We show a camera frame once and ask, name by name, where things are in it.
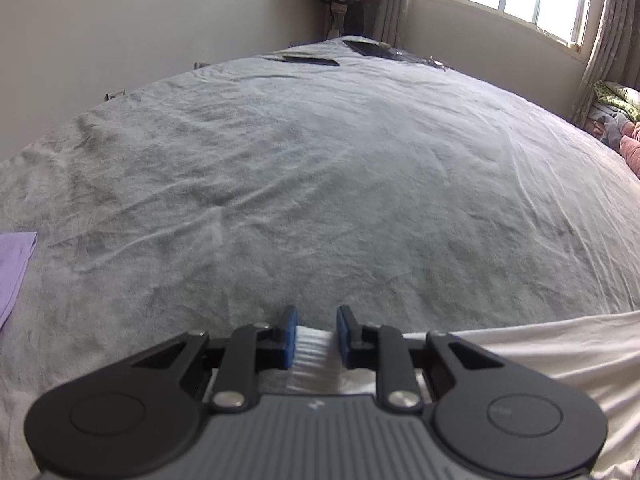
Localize black flat device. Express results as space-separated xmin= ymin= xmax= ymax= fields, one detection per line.
xmin=342 ymin=37 xmax=401 ymax=58
xmin=282 ymin=54 xmax=341 ymax=67

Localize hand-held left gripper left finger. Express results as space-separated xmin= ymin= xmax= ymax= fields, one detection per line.
xmin=131 ymin=305 xmax=299 ymax=408

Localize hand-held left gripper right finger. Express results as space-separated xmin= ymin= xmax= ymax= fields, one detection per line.
xmin=336 ymin=305 xmax=506 ymax=409

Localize white shorts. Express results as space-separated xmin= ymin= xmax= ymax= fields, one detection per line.
xmin=210 ymin=310 xmax=640 ymax=480

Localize grey folded clothes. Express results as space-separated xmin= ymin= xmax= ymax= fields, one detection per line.
xmin=590 ymin=110 xmax=636 ymax=146

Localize grey bed blanket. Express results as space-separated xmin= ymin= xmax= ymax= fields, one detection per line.
xmin=0 ymin=35 xmax=640 ymax=480

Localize purple folded shorts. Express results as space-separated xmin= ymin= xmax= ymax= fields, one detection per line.
xmin=0 ymin=231 xmax=39 ymax=328

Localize grey patterned curtain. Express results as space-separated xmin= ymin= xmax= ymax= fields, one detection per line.
xmin=572 ymin=0 xmax=640 ymax=126
xmin=377 ymin=0 xmax=421 ymax=48

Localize dark object on bed edge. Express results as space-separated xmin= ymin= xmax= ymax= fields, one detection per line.
xmin=395 ymin=50 xmax=451 ymax=70

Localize pink folded quilt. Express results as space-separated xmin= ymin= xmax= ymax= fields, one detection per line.
xmin=619 ymin=120 xmax=640 ymax=178

